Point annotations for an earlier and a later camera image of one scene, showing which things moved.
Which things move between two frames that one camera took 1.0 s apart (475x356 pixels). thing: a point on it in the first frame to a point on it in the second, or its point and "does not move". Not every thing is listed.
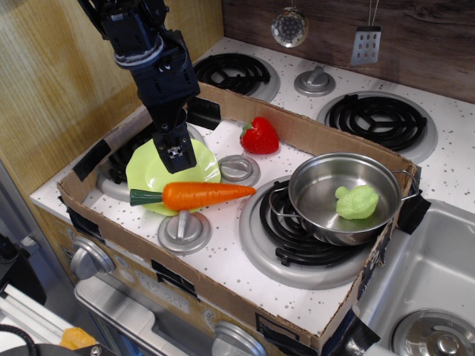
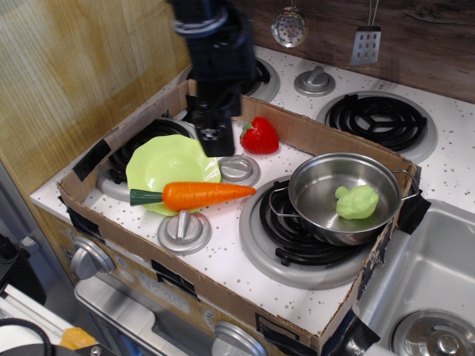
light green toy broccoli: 358,202 does not move
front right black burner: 282,251 does not move
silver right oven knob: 231,340 does not move
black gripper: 168,85 to 221,47
